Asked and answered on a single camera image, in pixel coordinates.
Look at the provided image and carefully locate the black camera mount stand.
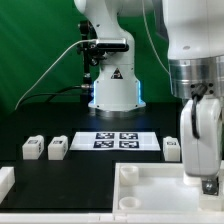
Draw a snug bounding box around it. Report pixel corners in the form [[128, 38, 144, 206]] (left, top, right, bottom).
[[77, 20, 104, 104]]

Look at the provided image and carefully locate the grey cable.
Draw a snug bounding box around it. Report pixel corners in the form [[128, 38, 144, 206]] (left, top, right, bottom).
[[14, 39, 98, 111]]

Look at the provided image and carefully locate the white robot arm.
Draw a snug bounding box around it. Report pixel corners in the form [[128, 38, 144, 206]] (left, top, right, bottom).
[[74, 0, 224, 195]]

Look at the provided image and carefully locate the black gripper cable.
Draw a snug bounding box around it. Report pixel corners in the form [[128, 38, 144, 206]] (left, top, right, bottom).
[[189, 83, 210, 140]]

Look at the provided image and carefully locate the white square table top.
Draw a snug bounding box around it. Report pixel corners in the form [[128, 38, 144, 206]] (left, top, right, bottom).
[[113, 163, 224, 214]]

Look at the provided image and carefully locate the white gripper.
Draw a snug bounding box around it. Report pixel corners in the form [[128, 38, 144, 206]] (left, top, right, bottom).
[[180, 97, 222, 196]]

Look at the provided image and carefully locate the white sheet with AprilTags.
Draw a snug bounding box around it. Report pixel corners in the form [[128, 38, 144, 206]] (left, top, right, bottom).
[[70, 132, 160, 151]]

